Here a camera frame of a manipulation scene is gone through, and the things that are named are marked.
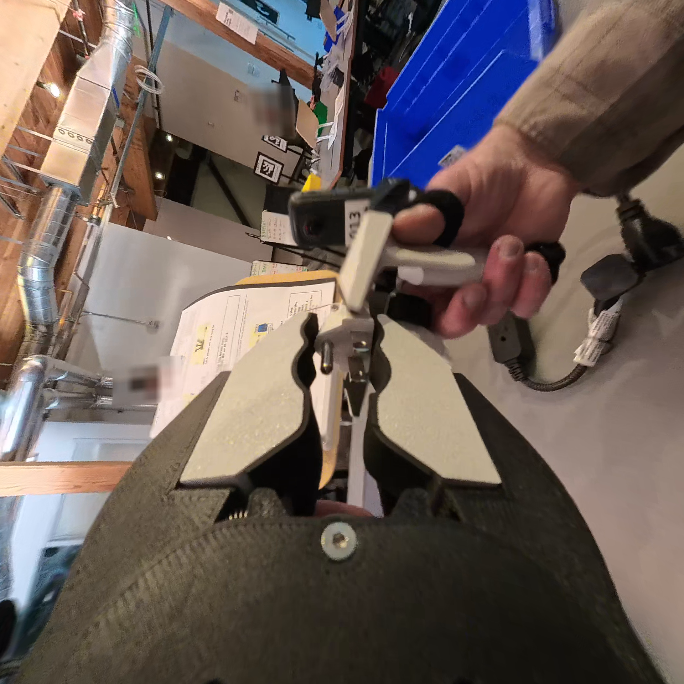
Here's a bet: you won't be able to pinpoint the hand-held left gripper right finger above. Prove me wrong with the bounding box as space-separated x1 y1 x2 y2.
362 313 503 518

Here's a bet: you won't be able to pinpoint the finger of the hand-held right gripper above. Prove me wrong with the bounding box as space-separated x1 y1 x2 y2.
338 209 395 314

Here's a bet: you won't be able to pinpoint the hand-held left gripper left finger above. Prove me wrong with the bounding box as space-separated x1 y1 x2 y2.
178 313 324 518

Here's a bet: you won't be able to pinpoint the blue plastic bin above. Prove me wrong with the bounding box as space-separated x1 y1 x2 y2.
370 0 561 189

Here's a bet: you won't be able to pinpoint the black square flat plug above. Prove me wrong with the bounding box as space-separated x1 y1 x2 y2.
580 254 646 312

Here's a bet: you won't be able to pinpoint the person's left hand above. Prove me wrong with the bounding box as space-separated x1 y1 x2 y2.
314 501 373 518

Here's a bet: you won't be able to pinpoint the person's right hand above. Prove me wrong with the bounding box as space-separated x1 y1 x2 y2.
394 137 582 338

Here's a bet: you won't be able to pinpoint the white labelled box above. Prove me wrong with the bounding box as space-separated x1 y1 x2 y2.
260 209 301 248

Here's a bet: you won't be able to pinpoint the printed instruction sheet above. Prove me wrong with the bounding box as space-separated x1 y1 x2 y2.
151 279 338 440

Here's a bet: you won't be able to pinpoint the folded cardboard sheet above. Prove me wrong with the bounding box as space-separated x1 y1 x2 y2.
295 100 321 149

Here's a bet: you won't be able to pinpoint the white paper sign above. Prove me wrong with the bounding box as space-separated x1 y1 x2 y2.
215 1 261 45

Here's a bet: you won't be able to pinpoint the shiny metal pipe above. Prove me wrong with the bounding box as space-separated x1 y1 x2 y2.
0 354 51 461

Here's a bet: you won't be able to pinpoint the black braided power cord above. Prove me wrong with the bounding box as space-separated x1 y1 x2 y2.
512 350 594 394

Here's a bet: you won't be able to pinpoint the white cord labels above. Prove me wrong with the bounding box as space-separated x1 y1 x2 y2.
573 296 625 368

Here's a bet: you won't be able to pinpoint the silver ventilation duct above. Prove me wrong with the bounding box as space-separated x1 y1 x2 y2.
15 0 135 335

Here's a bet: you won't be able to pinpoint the black ribbed cord connector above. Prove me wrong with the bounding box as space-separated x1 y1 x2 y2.
613 193 684 270

